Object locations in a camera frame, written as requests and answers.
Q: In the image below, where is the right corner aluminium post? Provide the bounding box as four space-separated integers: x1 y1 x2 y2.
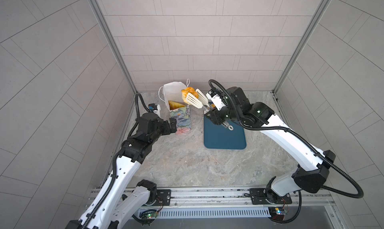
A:
273 0 332 94

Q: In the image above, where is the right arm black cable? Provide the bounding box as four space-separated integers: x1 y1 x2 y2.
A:
208 79 364 224

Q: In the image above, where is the circuit board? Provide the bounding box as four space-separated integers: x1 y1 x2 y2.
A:
268 207 288 222
140 209 159 220

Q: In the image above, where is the corner aluminium post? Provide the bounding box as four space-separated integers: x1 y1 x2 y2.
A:
273 0 332 94
87 0 137 93

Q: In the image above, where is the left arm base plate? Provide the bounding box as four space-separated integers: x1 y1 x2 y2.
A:
144 189 172 207

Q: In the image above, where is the right circuit board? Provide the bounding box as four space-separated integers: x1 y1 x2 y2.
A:
268 207 288 222

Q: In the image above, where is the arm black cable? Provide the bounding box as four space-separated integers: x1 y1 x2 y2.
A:
208 79 364 224
77 92 152 229

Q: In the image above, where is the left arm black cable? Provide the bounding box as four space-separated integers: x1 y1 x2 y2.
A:
77 92 152 229

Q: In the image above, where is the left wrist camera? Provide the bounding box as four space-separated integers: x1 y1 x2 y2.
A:
148 103 161 117

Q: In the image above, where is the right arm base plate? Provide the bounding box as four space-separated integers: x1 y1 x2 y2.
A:
249 188 292 205

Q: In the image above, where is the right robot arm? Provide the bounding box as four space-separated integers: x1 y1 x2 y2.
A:
205 87 336 204

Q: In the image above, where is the left circuit board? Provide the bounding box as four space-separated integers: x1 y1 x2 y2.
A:
140 209 159 220

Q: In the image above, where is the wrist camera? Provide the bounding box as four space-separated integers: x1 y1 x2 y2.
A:
148 103 161 117
206 89 226 111

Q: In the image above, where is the floral paper bag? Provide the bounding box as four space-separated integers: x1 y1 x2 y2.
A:
158 79 192 134

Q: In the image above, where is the yellow striped fake croissant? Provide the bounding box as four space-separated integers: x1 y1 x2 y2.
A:
168 100 185 111

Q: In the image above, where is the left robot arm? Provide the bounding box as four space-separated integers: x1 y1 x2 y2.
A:
66 112 177 229

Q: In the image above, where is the round fake bun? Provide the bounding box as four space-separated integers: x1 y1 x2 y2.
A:
181 87 200 105

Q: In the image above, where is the teal tray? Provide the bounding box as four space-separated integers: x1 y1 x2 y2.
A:
204 117 247 150

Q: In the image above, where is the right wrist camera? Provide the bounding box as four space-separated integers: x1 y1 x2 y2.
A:
206 89 226 111

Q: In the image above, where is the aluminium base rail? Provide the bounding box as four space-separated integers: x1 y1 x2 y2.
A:
89 185 335 212

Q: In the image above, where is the left corner aluminium post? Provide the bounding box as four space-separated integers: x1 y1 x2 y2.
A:
87 0 137 93

